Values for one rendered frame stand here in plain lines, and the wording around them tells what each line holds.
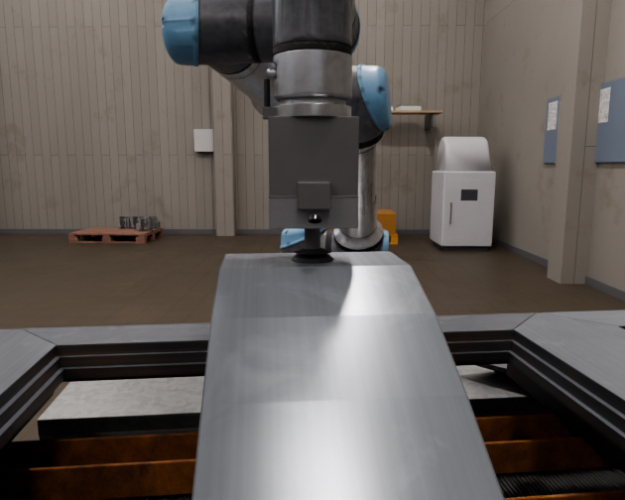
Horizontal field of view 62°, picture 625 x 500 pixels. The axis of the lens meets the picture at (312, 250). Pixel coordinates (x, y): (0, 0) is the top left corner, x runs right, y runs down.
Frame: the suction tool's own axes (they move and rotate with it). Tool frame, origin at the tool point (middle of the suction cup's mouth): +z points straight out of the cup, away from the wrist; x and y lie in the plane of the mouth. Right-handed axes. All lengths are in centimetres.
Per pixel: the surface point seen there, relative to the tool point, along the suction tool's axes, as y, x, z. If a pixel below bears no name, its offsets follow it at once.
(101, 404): -38, 42, 34
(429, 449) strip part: 6.4, -21.9, 6.8
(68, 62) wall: -356, 828, -171
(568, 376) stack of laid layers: 34.8, 12.4, 17.3
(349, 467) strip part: 1.3, -22.9, 7.2
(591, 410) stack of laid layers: 34.3, 6.0, 18.9
